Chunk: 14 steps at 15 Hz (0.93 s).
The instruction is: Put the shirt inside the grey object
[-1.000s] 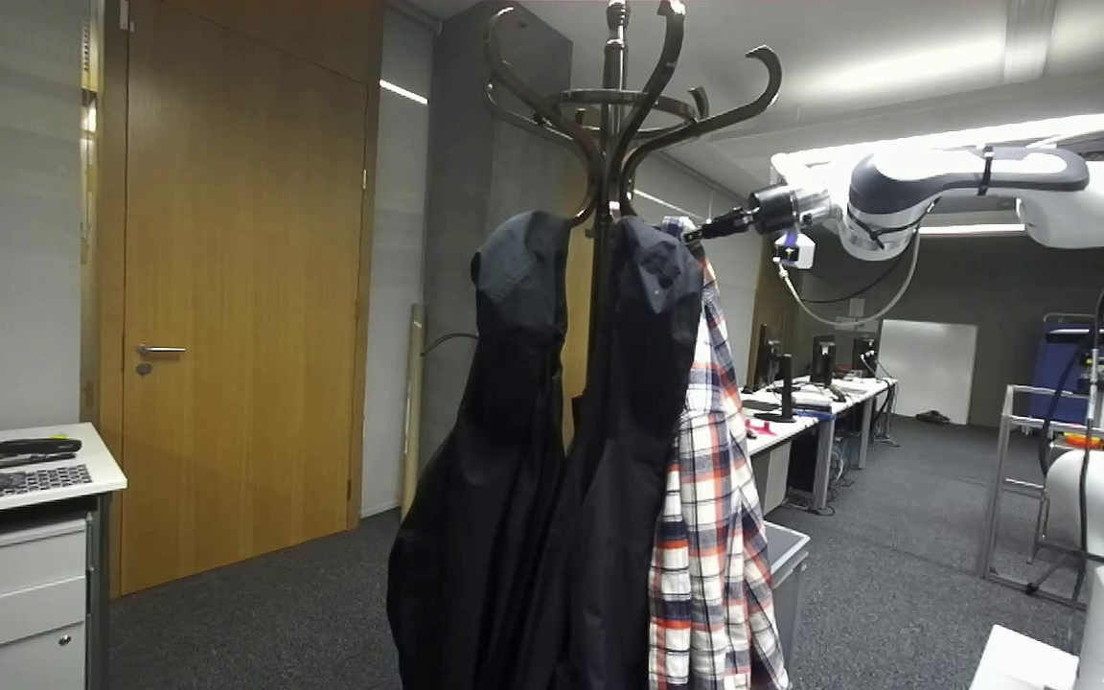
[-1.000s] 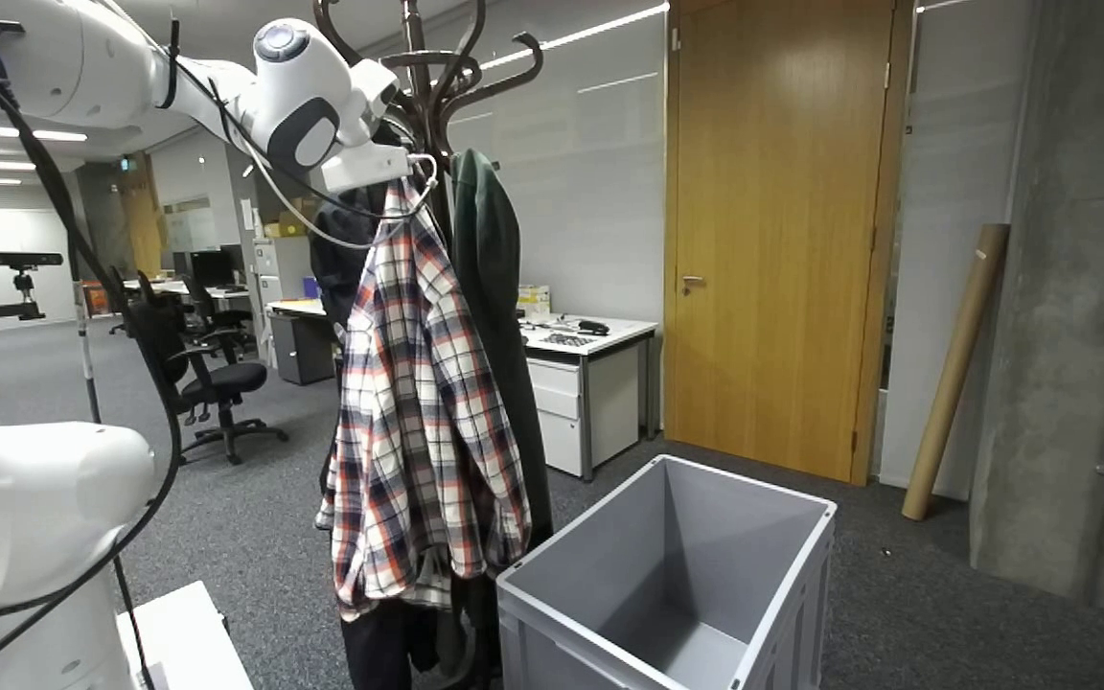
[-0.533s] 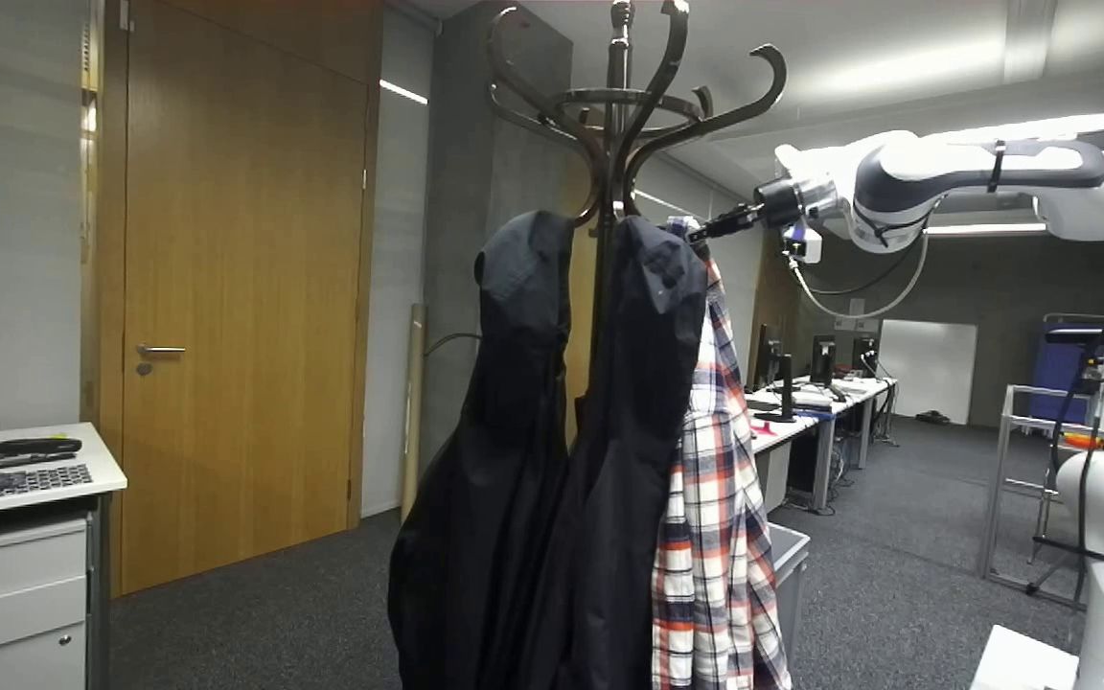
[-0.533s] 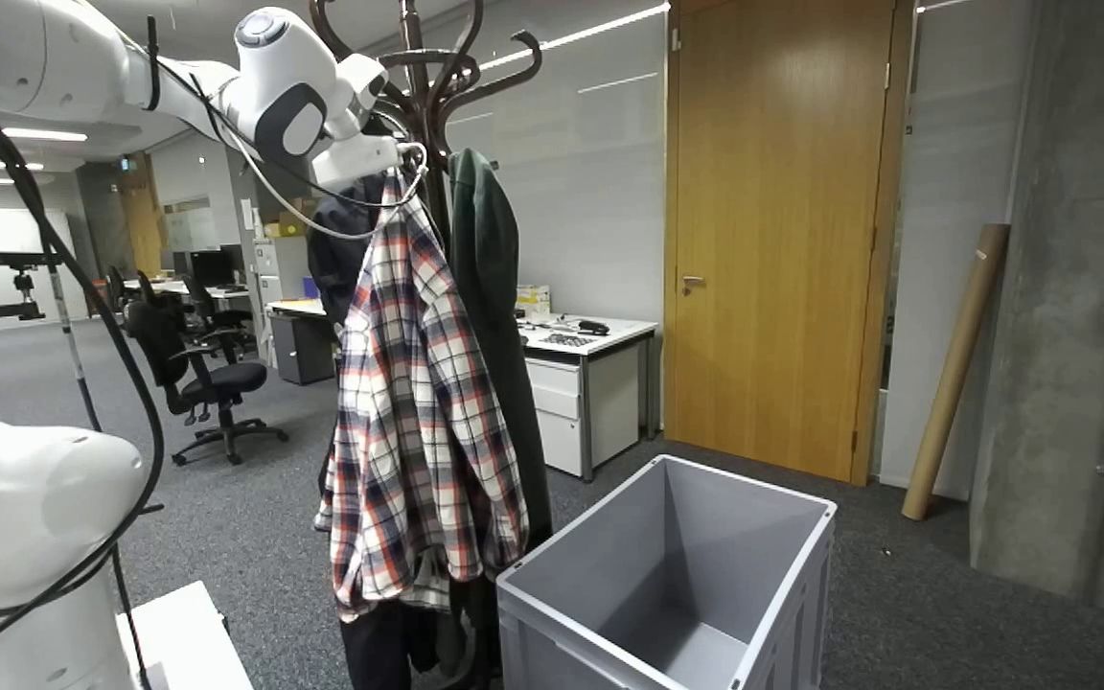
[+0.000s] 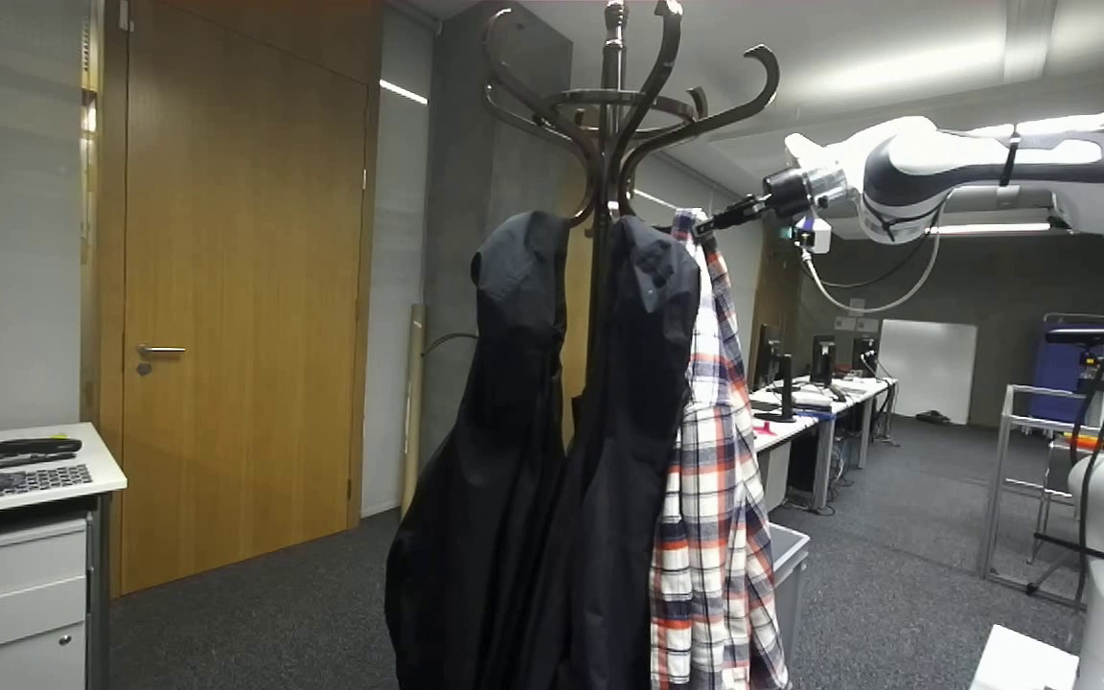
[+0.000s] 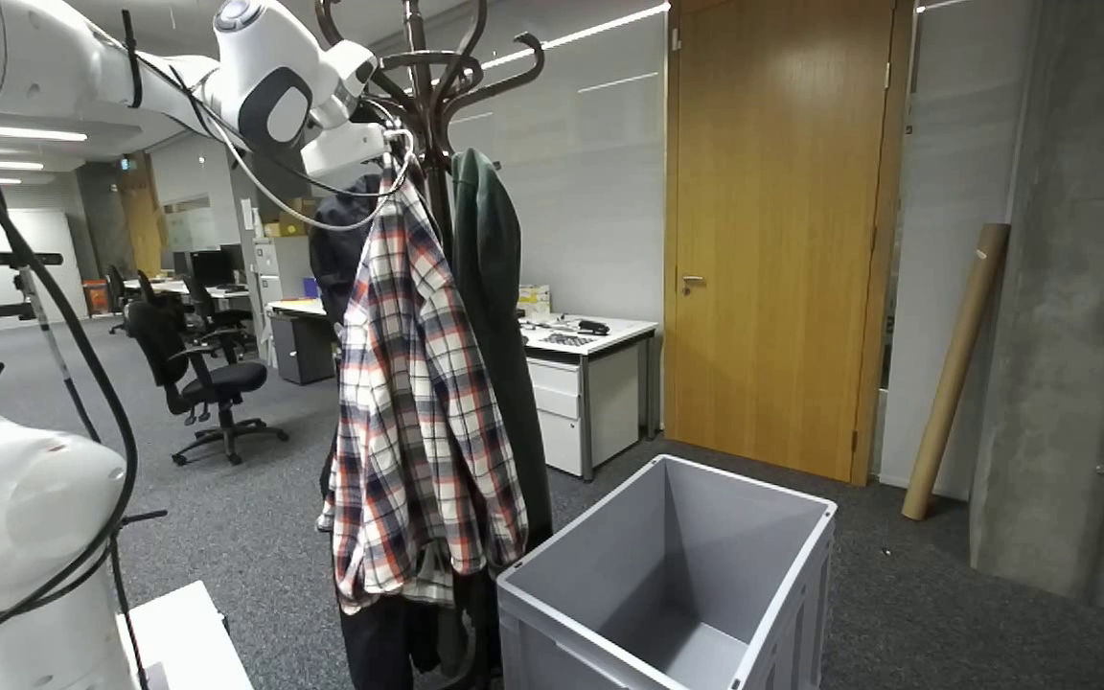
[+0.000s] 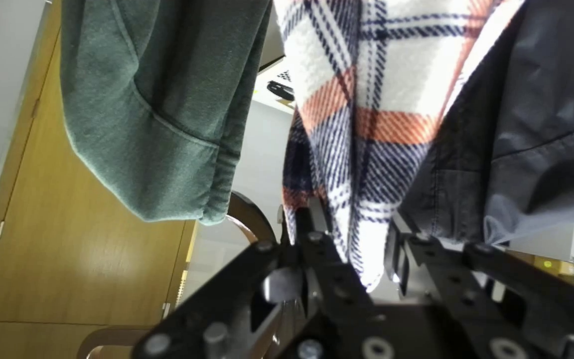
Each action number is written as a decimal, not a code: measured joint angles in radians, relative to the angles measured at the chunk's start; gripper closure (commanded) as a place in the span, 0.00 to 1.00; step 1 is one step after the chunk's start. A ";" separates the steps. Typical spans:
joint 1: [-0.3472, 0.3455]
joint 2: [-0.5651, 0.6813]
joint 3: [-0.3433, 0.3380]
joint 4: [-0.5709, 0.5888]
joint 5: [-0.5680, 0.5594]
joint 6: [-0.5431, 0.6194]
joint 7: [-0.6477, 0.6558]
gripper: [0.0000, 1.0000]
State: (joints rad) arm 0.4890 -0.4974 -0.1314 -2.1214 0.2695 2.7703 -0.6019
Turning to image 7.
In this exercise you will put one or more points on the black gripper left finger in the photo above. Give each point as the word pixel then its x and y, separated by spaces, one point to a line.
pixel 314 266

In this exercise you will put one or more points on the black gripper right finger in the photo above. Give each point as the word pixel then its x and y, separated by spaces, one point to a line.
pixel 454 272

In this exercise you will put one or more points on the plaid flannel shirt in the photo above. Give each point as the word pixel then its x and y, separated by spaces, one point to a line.
pixel 380 101

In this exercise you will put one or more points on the dark bentwood coat rack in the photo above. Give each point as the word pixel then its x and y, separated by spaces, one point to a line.
pixel 252 215

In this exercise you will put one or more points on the dark blue-grey jacket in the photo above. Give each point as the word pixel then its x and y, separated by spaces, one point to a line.
pixel 539 121

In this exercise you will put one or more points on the small black device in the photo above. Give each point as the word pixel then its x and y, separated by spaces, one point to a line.
pixel 280 91

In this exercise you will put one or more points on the dark green jacket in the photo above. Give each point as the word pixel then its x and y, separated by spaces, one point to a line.
pixel 161 101

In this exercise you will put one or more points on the wooden door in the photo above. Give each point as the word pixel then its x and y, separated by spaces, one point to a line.
pixel 69 266

